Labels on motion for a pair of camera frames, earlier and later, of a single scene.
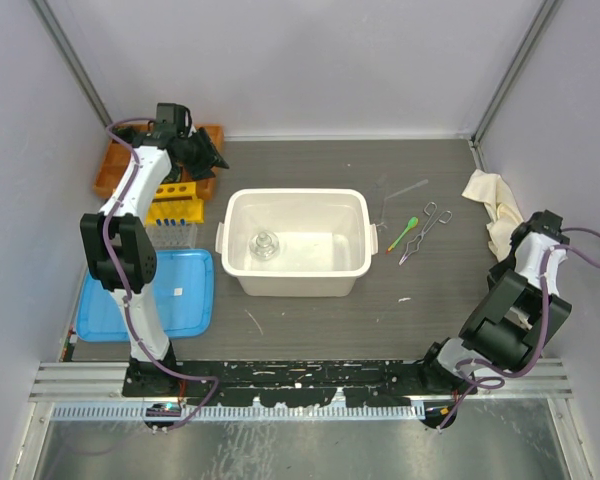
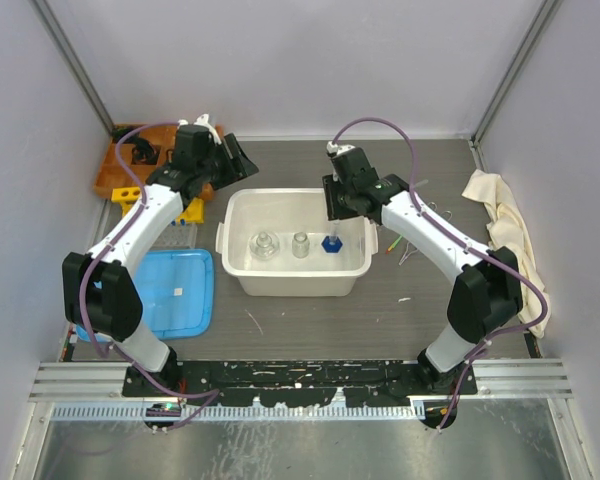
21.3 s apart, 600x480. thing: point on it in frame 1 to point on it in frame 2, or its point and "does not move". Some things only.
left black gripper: [202, 168] to [231, 176]
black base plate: [297, 383] does not move
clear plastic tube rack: [173, 237] does not move
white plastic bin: [326, 240] does not move
